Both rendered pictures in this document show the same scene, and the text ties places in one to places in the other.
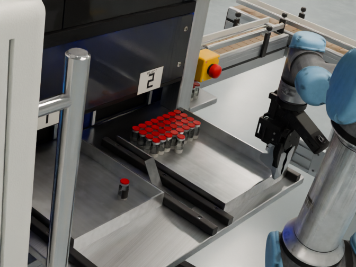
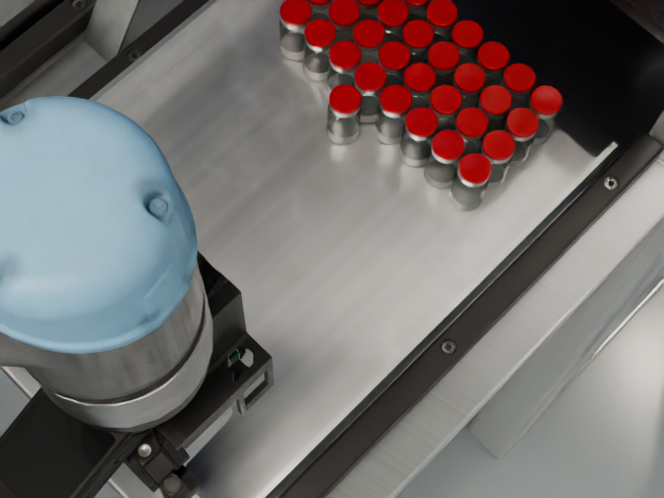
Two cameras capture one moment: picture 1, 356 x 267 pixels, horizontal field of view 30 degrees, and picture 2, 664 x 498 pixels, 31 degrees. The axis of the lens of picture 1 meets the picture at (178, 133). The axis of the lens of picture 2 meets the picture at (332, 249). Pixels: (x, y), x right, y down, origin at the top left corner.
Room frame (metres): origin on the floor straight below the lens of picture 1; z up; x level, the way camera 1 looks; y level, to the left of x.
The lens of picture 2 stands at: (1.46, -0.37, 1.60)
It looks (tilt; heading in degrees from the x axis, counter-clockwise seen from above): 69 degrees down; 95
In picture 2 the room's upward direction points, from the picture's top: 4 degrees clockwise
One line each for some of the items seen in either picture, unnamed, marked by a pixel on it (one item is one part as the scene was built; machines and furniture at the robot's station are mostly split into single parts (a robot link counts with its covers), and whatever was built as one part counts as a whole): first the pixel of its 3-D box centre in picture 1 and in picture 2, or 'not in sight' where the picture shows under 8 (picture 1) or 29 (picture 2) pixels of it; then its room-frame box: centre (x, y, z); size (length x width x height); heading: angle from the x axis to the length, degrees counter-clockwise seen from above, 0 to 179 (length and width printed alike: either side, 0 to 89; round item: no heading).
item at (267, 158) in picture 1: (269, 161); not in sight; (1.36, -0.23, 0.95); 0.06 x 0.03 x 0.09; 55
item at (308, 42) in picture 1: (304, 59); (73, 257); (1.36, -0.24, 1.21); 0.09 x 0.08 x 0.11; 7
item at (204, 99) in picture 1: (186, 96); not in sight; (1.78, 0.00, 0.87); 0.14 x 0.13 x 0.02; 55
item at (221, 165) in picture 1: (201, 157); (285, 195); (1.40, -0.07, 0.90); 0.34 x 0.26 x 0.04; 55
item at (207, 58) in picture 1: (201, 64); not in sight; (1.74, -0.03, 0.99); 0.08 x 0.07 x 0.07; 55
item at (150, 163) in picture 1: (169, 184); (56, 58); (1.24, 0.00, 0.91); 0.14 x 0.03 x 0.06; 55
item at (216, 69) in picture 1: (213, 70); not in sight; (1.71, -0.06, 0.99); 0.04 x 0.04 x 0.04; 55
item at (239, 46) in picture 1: (218, 50); not in sight; (2.06, -0.08, 0.92); 0.69 x 0.16 x 0.16; 145
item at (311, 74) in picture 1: (320, 80); not in sight; (1.27, -0.27, 1.21); 0.11 x 0.11 x 0.08; 7
